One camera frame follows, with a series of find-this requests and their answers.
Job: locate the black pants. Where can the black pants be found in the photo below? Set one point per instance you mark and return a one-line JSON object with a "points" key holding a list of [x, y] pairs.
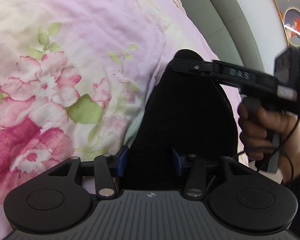
{"points": [[185, 114]]}

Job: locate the grey upholstered headboard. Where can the grey upholstered headboard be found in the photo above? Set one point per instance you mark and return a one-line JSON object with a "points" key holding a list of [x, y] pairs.
{"points": [[226, 30]]}

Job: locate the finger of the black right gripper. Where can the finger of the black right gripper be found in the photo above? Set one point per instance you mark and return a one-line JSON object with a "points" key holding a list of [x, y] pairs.
{"points": [[190, 66]]}

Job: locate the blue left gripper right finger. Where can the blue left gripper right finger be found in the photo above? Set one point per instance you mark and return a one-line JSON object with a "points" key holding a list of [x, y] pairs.
{"points": [[178, 160]]}

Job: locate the pink floral bed quilt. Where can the pink floral bed quilt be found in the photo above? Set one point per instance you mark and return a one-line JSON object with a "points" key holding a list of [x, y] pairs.
{"points": [[75, 77]]}

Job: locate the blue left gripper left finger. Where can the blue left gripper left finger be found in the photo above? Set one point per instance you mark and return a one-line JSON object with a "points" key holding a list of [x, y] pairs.
{"points": [[121, 160]]}

